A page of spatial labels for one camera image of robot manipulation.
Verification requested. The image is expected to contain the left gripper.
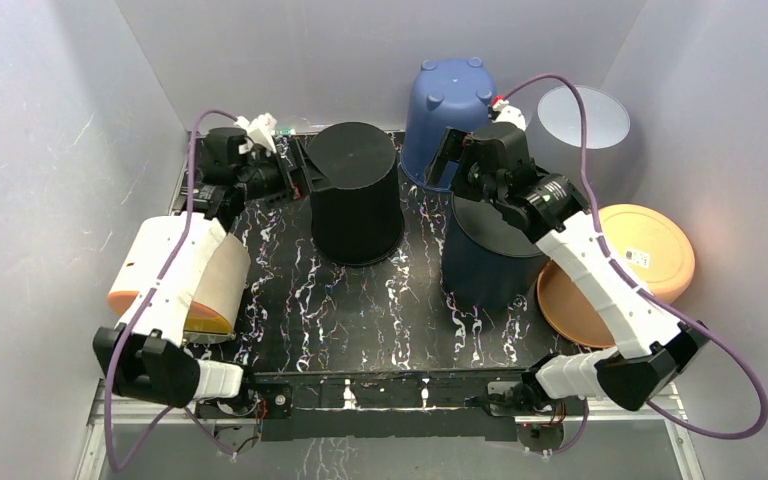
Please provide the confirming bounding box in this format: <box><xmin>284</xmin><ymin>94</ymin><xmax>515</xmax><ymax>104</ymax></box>
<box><xmin>236</xmin><ymin>141</ymin><xmax>334</xmax><ymax>210</ymax></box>

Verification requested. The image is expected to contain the blue bucket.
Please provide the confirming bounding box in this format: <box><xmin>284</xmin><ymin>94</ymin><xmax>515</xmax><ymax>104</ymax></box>
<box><xmin>401</xmin><ymin>57</ymin><xmax>497</xmax><ymax>192</ymax></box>

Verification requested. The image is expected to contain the black bucket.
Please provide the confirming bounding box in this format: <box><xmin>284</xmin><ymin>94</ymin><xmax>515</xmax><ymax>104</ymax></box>
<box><xmin>306</xmin><ymin>122</ymin><xmax>404</xmax><ymax>267</ymax></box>

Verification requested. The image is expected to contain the grey white bucket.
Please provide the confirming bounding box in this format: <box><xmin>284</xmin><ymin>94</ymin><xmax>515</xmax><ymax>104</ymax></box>
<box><xmin>526</xmin><ymin>84</ymin><xmax>632</xmax><ymax>207</ymax></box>

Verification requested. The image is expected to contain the dark navy bucket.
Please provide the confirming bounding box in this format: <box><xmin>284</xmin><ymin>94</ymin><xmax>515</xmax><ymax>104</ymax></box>
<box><xmin>441</xmin><ymin>196</ymin><xmax>548</xmax><ymax>311</ymax></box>

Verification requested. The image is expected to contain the orange bucket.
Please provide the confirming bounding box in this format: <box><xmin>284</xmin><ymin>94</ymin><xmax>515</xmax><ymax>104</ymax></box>
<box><xmin>536</xmin><ymin>204</ymin><xmax>696</xmax><ymax>348</ymax></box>

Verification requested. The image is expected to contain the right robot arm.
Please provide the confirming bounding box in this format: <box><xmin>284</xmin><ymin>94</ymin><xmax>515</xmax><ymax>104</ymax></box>
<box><xmin>426</xmin><ymin>122</ymin><xmax>708</xmax><ymax>414</ymax></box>

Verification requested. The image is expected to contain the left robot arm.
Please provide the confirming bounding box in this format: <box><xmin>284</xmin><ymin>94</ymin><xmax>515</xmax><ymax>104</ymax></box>
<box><xmin>92</xmin><ymin>124</ymin><xmax>319</xmax><ymax>416</ymax></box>

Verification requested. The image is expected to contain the white orange lying container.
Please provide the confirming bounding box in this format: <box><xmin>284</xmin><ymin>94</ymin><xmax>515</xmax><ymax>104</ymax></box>
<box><xmin>106</xmin><ymin>213</ymin><xmax>251</xmax><ymax>346</ymax></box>

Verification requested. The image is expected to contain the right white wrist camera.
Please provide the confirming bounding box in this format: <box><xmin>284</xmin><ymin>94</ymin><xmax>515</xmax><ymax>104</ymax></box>
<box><xmin>488</xmin><ymin>96</ymin><xmax>528</xmax><ymax>131</ymax></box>

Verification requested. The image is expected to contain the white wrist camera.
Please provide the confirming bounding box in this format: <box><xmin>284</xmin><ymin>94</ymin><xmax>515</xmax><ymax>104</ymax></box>
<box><xmin>234</xmin><ymin>112</ymin><xmax>277</xmax><ymax>154</ymax></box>
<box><xmin>488</xmin><ymin>96</ymin><xmax>528</xmax><ymax>131</ymax></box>

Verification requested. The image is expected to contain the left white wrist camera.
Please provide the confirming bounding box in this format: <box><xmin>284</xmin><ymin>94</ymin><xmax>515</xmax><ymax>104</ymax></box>
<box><xmin>234</xmin><ymin>112</ymin><xmax>277</xmax><ymax>154</ymax></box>

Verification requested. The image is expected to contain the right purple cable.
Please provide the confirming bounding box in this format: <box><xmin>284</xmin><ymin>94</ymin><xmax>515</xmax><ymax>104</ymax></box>
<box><xmin>503</xmin><ymin>72</ymin><xmax>768</xmax><ymax>457</ymax></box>

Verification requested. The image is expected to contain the aluminium frame rail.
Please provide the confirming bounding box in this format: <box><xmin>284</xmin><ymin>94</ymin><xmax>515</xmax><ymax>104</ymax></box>
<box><xmin>77</xmin><ymin>372</ymin><xmax>703</xmax><ymax>479</ymax></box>

